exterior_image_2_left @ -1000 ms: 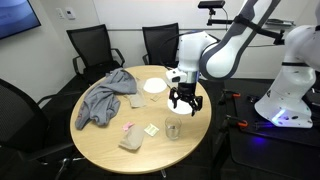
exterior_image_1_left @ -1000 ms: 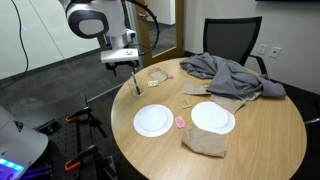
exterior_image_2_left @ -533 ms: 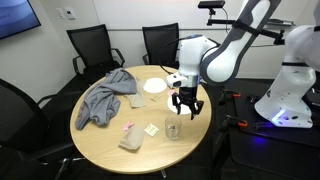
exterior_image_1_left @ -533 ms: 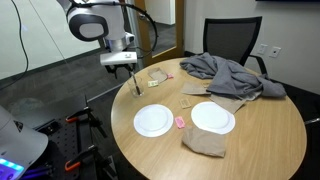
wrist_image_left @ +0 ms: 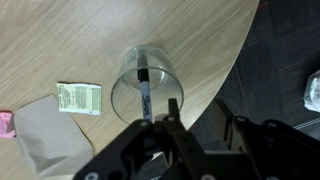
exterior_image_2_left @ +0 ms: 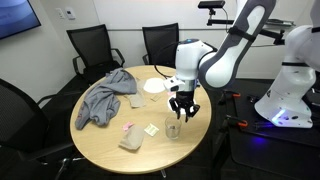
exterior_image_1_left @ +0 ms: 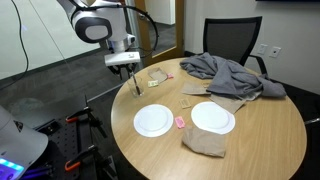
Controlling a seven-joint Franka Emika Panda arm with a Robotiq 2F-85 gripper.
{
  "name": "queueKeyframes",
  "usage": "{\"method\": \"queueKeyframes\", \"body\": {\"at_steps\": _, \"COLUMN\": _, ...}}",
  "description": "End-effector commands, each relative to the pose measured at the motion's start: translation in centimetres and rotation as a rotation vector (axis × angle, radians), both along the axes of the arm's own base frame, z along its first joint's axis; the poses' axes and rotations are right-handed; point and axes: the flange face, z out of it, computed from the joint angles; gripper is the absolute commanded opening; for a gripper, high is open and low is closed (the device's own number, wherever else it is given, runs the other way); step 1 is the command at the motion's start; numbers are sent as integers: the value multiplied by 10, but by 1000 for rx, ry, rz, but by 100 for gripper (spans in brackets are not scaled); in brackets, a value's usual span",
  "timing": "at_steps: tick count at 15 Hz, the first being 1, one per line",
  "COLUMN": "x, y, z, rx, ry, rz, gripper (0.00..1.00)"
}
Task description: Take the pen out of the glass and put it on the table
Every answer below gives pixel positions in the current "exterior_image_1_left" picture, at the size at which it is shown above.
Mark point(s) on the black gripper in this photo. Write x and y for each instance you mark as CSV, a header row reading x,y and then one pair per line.
x,y
116,69

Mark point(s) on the dark pen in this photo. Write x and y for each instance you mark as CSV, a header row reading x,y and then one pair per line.
x,y
136,86

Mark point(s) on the clear drinking glass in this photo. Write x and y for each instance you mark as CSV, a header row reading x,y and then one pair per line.
x,y
131,88

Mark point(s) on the white packet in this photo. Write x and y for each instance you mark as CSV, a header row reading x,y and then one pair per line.
x,y
153,83

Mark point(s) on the brown paper napkin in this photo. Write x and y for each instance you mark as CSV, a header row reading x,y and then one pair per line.
x,y
228,102
194,88
157,74
204,141

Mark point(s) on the pink sweetener packet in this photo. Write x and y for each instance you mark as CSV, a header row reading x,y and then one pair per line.
x,y
170,75
180,122

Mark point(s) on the white paper plate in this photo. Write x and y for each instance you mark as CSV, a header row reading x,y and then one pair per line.
x,y
212,117
153,120

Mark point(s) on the black orange bar clamp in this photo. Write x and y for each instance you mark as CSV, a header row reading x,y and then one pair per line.
x,y
78,160
80,115

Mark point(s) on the small brown sugar packet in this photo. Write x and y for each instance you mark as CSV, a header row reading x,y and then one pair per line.
x,y
185,103

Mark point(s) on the black robot mounting board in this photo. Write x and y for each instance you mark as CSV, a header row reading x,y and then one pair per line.
x,y
66,140

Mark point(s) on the small black block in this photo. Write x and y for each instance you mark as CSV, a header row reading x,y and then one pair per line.
x,y
49,126

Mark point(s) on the grey hoodie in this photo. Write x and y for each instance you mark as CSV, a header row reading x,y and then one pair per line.
x,y
230,75

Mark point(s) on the black mesh office chair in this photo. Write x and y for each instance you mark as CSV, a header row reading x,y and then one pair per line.
x,y
230,35

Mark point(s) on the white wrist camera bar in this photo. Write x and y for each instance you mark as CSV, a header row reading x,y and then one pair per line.
x,y
121,58

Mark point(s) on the wooden door frame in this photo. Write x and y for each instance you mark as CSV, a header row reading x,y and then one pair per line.
x,y
180,26

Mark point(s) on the white wall switch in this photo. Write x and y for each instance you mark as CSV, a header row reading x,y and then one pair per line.
x,y
262,49

